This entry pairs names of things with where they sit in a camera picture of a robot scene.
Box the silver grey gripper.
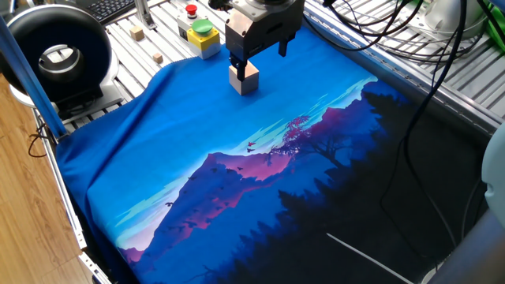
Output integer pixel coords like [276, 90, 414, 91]
[224, 0, 305, 82]

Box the large wooden cube block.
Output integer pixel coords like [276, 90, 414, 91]
[228, 60, 260, 96]

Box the yellow box with green button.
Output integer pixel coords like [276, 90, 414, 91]
[186, 18, 222, 60]

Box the grey box with red button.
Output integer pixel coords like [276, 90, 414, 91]
[176, 3, 210, 43]

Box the blue mountain print cloth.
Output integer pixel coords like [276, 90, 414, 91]
[54, 25, 490, 284]

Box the small wooden cube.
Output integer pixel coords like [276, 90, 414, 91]
[129, 24, 146, 42]

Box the black keyboard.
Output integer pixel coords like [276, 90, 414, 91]
[77, 0, 137, 24]

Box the white dome device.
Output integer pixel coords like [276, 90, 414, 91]
[424, 0, 488, 40]

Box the green plastic object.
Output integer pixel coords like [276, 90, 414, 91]
[485, 0, 505, 54]

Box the silver table edge profile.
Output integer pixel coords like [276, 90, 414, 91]
[33, 110, 112, 284]

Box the black cable bundle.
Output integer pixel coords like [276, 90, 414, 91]
[323, 0, 490, 64]

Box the silver metal bracket post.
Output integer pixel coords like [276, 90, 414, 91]
[133, 0, 158, 31]

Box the aluminium frame rail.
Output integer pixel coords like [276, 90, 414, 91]
[303, 7, 504, 135]

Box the thin black cable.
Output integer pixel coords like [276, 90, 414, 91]
[379, 0, 469, 261]

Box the thin white cable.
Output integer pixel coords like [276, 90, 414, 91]
[326, 232, 413, 284]

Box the blue metal post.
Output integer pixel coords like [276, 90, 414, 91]
[0, 15, 68, 139]

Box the black ring-shaped device, white base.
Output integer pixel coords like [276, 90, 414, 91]
[0, 3, 124, 119]

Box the black cable loop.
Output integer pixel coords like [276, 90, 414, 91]
[27, 124, 51, 159]

